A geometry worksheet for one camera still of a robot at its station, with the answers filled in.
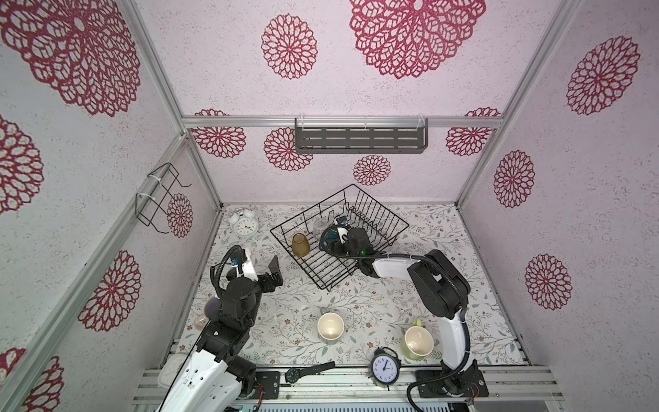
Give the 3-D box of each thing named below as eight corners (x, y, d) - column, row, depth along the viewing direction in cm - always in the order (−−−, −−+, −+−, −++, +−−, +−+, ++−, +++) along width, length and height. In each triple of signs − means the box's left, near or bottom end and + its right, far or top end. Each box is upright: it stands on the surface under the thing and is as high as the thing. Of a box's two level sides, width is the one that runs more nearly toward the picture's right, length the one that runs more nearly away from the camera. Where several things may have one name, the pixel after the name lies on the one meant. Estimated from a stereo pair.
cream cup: (328, 351, 82) (328, 342, 74) (317, 329, 86) (315, 318, 78) (346, 340, 84) (348, 330, 76) (334, 319, 88) (335, 307, 80)
